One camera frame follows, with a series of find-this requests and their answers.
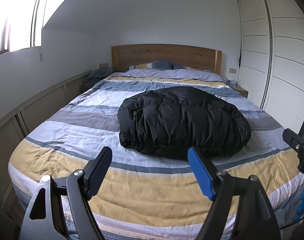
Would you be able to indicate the wooden nightstand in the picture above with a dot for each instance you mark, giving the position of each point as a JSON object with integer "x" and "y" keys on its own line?
{"x": 241, "y": 90}

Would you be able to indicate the beige wall switch plate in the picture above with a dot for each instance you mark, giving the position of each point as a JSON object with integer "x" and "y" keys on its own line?
{"x": 232, "y": 70}

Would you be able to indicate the wooden headboard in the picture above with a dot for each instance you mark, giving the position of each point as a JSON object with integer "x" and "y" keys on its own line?
{"x": 190, "y": 56}

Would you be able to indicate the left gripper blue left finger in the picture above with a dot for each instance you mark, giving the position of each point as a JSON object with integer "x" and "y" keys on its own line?
{"x": 44, "y": 217}

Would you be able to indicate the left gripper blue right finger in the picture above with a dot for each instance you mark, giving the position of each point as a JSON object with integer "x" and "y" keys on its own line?
{"x": 254, "y": 219}

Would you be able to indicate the blue gloved right hand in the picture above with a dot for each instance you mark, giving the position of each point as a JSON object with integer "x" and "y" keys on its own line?
{"x": 300, "y": 209}

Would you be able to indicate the dark teal cloth pile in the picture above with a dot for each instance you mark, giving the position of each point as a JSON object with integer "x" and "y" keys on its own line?
{"x": 95, "y": 76}

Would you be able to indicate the beige low wall cabinet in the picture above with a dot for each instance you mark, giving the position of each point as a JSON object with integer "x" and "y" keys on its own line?
{"x": 23, "y": 119}

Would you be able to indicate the window with frame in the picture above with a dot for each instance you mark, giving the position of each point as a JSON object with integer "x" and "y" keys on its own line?
{"x": 21, "y": 24}

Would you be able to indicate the black puffer down coat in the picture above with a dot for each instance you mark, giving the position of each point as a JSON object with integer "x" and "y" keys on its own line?
{"x": 168, "y": 122}

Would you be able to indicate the striped pillow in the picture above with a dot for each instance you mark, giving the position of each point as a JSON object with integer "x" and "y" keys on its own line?
{"x": 163, "y": 65}

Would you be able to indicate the white sliding wardrobe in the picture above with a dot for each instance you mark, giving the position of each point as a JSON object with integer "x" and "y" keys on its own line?
{"x": 272, "y": 58}

